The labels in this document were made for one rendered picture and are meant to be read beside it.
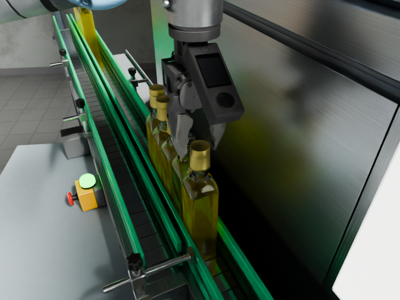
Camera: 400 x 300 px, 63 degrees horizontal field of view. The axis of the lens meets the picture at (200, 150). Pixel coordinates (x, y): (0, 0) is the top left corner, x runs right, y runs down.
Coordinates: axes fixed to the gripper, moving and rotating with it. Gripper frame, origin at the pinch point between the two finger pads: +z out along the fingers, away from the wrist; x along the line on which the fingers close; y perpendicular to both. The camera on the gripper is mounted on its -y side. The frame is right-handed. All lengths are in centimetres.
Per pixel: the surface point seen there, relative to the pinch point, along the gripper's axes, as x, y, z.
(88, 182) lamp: 19, 35, 30
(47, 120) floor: 42, 228, 116
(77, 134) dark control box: 19, 63, 32
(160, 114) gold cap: 1.7, 16.6, 1.9
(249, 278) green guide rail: -3.8, -13.6, 20.8
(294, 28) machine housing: -13.0, -2.7, -19.2
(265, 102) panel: -12.2, 0.2, -6.3
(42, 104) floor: 44, 259, 116
